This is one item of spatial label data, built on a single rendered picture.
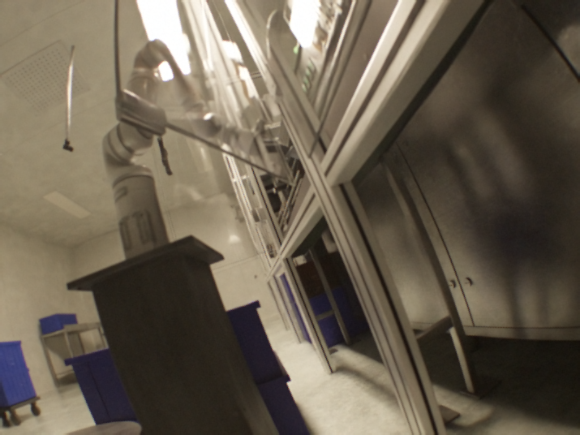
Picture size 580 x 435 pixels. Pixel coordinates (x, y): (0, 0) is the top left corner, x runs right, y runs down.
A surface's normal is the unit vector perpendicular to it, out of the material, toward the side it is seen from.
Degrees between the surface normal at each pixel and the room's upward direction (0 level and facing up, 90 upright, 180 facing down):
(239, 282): 90
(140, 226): 90
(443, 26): 180
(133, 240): 90
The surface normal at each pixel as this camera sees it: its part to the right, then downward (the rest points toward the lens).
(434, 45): 0.36, 0.91
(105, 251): 0.11, -0.27
